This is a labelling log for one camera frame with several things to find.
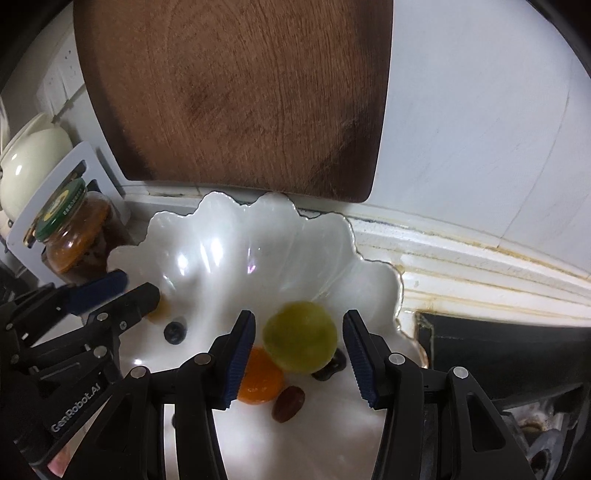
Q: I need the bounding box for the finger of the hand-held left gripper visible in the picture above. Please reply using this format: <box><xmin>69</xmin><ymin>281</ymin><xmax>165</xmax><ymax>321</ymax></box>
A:
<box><xmin>21</xmin><ymin>282</ymin><xmax>161</xmax><ymax>370</ymax></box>
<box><xmin>7</xmin><ymin>270</ymin><xmax>129</xmax><ymax>334</ymax></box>

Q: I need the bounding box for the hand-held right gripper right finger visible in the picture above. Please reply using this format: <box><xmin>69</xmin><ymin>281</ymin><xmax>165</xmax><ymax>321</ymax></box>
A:
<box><xmin>342</xmin><ymin>309</ymin><xmax>532</xmax><ymax>480</ymax></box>

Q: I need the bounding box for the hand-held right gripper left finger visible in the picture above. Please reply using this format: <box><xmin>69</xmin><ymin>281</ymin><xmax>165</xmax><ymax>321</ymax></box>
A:
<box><xmin>95</xmin><ymin>310</ymin><xmax>257</xmax><ymax>480</ymax></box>

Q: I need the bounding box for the dark purple plum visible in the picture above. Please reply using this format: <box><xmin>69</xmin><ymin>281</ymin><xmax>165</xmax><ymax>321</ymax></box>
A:
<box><xmin>311</xmin><ymin>348</ymin><xmax>347</xmax><ymax>381</ymax></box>

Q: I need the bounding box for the tan longan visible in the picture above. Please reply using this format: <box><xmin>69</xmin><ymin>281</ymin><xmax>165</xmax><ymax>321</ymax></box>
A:
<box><xmin>147</xmin><ymin>295</ymin><xmax>169</xmax><ymax>322</ymax></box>

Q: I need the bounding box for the orange mandarin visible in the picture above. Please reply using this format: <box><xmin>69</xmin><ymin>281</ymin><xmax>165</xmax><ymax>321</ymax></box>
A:
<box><xmin>236</xmin><ymin>347</ymin><xmax>286</xmax><ymax>405</ymax></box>

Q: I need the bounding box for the green round fruit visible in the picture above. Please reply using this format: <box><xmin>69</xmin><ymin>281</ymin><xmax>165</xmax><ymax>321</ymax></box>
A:
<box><xmin>262</xmin><ymin>301</ymin><xmax>339</xmax><ymax>374</ymax></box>

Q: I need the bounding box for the red oblong grape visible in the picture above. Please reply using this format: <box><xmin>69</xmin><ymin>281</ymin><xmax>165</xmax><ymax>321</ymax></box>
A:
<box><xmin>271</xmin><ymin>386</ymin><xmax>306</xmax><ymax>423</ymax></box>

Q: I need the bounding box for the white scalloped bowl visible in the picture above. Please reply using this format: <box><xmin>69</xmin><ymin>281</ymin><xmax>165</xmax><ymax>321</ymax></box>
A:
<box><xmin>107</xmin><ymin>191</ymin><xmax>428</xmax><ymax>480</ymax></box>

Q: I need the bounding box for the person's left hand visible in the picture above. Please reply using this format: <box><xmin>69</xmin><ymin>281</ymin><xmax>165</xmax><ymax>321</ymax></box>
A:
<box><xmin>46</xmin><ymin>443</ymin><xmax>81</xmax><ymax>480</ymax></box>

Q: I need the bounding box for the glass jar with green lid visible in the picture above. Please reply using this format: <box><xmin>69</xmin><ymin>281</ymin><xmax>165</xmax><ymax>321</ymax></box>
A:
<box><xmin>34</xmin><ymin>178</ymin><xmax>134</xmax><ymax>284</ymax></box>

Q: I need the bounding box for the white kitchen shelf rack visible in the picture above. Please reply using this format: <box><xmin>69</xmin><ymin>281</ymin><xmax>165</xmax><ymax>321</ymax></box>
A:
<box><xmin>7</xmin><ymin>141</ymin><xmax>132</xmax><ymax>250</ymax></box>

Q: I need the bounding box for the cream ceramic pot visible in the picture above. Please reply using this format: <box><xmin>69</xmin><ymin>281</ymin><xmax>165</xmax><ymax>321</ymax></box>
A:
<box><xmin>0</xmin><ymin>112</ymin><xmax>75</xmax><ymax>217</ymax></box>

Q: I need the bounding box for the black gas stove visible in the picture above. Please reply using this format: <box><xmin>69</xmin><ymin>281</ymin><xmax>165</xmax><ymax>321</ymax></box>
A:
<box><xmin>416</xmin><ymin>310</ymin><xmax>591</xmax><ymax>407</ymax></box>

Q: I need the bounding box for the black burner grate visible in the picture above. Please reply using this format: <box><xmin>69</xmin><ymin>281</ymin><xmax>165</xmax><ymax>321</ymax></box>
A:
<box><xmin>503</xmin><ymin>401</ymin><xmax>583</xmax><ymax>480</ymax></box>

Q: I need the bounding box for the dark wooden cutting board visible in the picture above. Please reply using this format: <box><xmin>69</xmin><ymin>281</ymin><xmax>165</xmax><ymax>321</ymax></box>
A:
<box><xmin>73</xmin><ymin>0</ymin><xmax>394</xmax><ymax>204</ymax></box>

